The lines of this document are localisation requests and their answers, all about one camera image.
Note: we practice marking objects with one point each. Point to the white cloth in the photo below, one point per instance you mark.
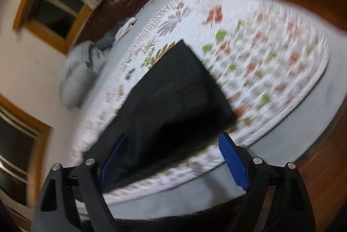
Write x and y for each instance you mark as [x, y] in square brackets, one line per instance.
[126, 27]

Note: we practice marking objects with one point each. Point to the bed with grey sheet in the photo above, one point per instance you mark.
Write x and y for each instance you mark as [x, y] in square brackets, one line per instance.
[311, 110]

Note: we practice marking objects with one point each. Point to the black pants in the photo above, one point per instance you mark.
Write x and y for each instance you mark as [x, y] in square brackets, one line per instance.
[173, 99]

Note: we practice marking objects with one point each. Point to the dark wooden headboard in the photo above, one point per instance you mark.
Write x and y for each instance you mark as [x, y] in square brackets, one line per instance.
[122, 4]

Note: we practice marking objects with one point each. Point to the dark grey blanket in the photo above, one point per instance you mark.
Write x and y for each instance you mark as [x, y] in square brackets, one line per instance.
[107, 40]

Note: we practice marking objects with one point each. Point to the floral quilt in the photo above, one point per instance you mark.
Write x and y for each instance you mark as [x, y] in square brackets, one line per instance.
[257, 44]

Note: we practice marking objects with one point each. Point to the wide wooden-framed window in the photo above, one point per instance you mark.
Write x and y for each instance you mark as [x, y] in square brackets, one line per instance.
[40, 145]

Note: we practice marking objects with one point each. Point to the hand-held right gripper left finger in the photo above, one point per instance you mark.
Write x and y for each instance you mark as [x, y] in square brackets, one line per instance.
[113, 164]

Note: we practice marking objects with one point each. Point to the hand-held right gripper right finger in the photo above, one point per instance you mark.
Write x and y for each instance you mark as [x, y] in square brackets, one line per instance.
[234, 164]

